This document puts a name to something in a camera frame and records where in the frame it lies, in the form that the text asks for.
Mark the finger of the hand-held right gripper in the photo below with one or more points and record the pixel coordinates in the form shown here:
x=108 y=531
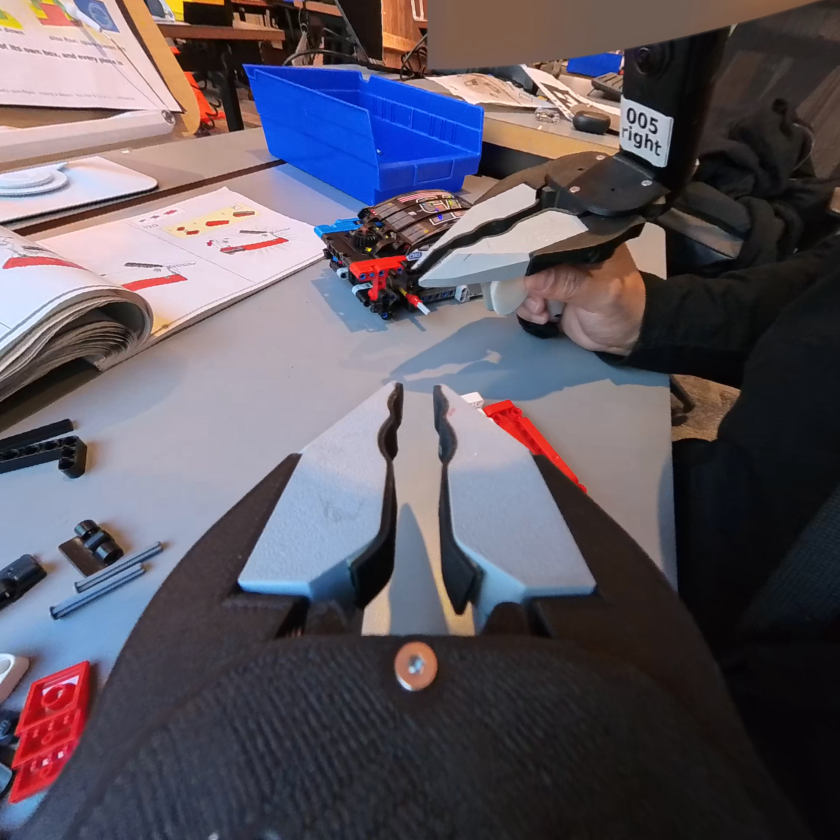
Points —
x=525 y=246
x=499 y=207

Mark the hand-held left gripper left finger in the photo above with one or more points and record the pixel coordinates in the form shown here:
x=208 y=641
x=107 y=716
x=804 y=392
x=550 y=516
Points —
x=328 y=512

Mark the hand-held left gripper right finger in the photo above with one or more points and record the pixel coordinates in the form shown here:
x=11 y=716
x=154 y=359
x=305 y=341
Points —
x=512 y=518

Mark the red brick panel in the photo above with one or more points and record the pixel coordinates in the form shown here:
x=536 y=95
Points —
x=518 y=423

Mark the white brick panel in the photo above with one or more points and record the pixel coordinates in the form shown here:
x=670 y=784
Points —
x=474 y=398

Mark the toy brick car assembly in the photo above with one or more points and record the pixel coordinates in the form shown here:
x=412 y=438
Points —
x=367 y=249

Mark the person's right forearm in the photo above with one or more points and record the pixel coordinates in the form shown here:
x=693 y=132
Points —
x=722 y=315

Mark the grey desk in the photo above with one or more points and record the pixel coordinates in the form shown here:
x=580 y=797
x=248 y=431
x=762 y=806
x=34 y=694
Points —
x=295 y=407

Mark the person's right hand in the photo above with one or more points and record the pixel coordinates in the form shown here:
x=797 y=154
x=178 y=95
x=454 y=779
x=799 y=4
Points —
x=597 y=302

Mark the black computer mouse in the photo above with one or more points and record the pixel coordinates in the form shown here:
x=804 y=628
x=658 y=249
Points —
x=590 y=122

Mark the marker tag sheet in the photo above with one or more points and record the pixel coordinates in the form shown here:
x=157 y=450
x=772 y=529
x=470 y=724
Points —
x=564 y=92

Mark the printed paper sheet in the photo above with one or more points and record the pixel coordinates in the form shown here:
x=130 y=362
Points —
x=485 y=88

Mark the blue plastic bin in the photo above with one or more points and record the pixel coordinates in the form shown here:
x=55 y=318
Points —
x=341 y=131

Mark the dark grey axle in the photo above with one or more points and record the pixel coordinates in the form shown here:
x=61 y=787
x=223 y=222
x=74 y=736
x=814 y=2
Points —
x=98 y=592
x=118 y=568

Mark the black connector piece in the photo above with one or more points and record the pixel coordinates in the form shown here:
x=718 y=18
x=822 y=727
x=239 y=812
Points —
x=92 y=541
x=19 y=574

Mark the person's body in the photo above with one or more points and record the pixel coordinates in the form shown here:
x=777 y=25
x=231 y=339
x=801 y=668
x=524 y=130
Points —
x=754 y=492

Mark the black angled beam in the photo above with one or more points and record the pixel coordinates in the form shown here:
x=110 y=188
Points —
x=72 y=459

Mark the open instruction booklet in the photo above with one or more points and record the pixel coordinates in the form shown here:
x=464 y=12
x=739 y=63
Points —
x=197 y=262

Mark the black straight beam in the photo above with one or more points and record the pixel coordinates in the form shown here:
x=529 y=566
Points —
x=39 y=432

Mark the large red slope plate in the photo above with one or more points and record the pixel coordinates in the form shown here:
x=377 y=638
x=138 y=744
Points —
x=59 y=695

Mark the wooden board stand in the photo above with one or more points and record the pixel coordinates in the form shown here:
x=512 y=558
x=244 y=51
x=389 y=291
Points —
x=170 y=65

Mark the white flat base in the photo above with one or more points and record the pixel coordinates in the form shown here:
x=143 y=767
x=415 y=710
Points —
x=98 y=187

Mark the printed paper sign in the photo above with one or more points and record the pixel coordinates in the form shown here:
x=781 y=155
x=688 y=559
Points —
x=65 y=59

